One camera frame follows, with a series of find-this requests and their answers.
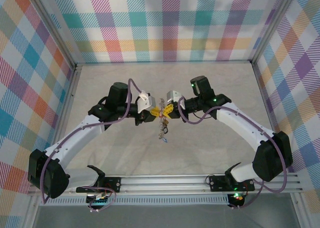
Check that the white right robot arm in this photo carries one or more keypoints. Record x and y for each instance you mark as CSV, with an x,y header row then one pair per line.
x,y
245,123

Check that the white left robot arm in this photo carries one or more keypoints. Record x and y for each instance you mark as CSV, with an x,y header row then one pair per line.
x,y
75,138

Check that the blue key tag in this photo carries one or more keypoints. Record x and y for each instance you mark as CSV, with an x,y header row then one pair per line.
x,y
165,139

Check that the small electronics board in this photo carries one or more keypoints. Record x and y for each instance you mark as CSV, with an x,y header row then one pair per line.
x,y
97,200
237,196

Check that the aluminium frame crossbar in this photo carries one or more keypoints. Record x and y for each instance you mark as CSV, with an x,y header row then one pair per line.
x,y
162,63

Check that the aluminium frame side rail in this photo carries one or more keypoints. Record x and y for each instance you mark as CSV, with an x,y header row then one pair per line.
x,y
265,108
71,88

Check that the aluminium mounting rail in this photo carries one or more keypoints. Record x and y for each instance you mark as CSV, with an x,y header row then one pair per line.
x,y
162,183

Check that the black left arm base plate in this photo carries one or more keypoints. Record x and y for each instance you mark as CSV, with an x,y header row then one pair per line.
x,y
112,183

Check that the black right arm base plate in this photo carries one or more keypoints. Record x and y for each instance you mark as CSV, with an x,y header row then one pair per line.
x,y
217,183

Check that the aluminium frame post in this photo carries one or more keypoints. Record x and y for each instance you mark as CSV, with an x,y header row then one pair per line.
x,y
275,26
52,26

